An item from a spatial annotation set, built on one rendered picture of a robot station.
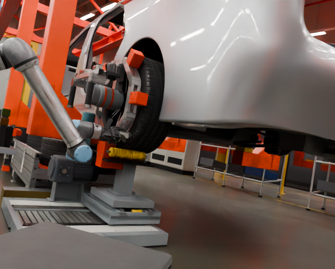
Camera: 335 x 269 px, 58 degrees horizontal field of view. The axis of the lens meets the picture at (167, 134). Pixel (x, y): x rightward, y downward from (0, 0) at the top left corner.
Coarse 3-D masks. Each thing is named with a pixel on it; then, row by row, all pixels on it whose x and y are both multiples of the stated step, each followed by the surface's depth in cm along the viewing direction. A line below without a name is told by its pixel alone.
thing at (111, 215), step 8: (88, 200) 209; (96, 200) 211; (96, 208) 196; (104, 208) 186; (112, 208) 189; (120, 208) 186; (128, 208) 204; (136, 208) 204; (144, 208) 199; (152, 208) 206; (104, 216) 184; (112, 216) 179; (120, 216) 182; (128, 216) 185; (136, 216) 188; (144, 216) 191; (152, 216) 195; (160, 216) 198; (112, 224) 179
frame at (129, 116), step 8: (120, 64) 197; (128, 72) 185; (136, 72) 186; (136, 80) 179; (128, 88) 180; (136, 88) 181; (128, 96) 179; (128, 104) 177; (96, 112) 219; (128, 112) 178; (96, 120) 215; (104, 120) 218; (120, 120) 182; (128, 120) 180
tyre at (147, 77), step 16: (144, 64) 187; (160, 64) 199; (144, 80) 183; (160, 80) 187; (160, 96) 184; (144, 112) 178; (144, 128) 183; (160, 128) 188; (128, 144) 189; (144, 144) 193; (160, 144) 197
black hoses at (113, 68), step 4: (108, 64) 178; (112, 64) 181; (108, 68) 176; (112, 68) 178; (116, 68) 180; (108, 72) 175; (112, 72) 176; (116, 72) 178; (108, 76) 188; (112, 76) 190; (116, 76) 178; (120, 76) 179; (112, 80) 192
